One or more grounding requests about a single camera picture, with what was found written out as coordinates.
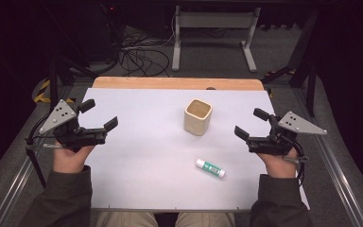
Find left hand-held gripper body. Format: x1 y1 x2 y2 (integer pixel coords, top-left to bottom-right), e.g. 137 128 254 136
39 98 108 153

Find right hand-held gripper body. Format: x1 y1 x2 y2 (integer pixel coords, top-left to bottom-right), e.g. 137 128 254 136
246 111 328 156

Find beige square cup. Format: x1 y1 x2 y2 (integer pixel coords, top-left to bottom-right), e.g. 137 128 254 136
183 97 214 137

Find white green glue stick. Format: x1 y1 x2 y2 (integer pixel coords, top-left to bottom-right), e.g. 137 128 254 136
196 158 227 179

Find person's right hand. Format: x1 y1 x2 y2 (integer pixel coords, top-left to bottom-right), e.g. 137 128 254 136
258 148 299 180

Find person's left hand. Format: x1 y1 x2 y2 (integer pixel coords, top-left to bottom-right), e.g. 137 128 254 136
52 145 95 174

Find yellow black hazard tape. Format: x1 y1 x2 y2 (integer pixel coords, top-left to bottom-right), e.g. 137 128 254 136
32 79 77 104

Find black tripod stand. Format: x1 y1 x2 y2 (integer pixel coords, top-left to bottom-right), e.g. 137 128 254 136
42 6 100 112

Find black metal stand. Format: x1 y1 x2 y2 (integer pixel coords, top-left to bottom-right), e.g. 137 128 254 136
260 9 320 118

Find white table sheet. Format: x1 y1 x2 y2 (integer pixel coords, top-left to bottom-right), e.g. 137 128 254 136
78 87 310 212

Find person's right leg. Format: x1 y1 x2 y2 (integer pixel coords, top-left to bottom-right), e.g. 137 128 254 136
174 211 236 227

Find person's leg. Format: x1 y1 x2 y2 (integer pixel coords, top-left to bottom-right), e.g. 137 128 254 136
174 211 236 227
95 211 156 227

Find person's left leg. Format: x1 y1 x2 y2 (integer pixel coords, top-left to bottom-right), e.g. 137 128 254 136
95 211 156 227

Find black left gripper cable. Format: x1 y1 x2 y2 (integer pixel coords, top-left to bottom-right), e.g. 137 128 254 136
24 113 58 190

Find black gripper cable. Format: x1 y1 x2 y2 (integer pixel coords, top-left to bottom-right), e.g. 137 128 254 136
283 135 310 187
24 113 58 190

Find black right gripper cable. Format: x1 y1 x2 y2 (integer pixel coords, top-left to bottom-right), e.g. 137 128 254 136
283 135 310 187

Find tangle of black floor cables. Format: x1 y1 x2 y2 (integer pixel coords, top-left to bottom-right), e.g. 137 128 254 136
116 29 172 79

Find aluminium floor rail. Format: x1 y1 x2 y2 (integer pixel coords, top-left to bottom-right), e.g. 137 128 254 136
0 148 37 227
313 133 363 227

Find white metal stand frame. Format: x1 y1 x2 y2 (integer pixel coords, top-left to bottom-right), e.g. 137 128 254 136
171 5 262 74

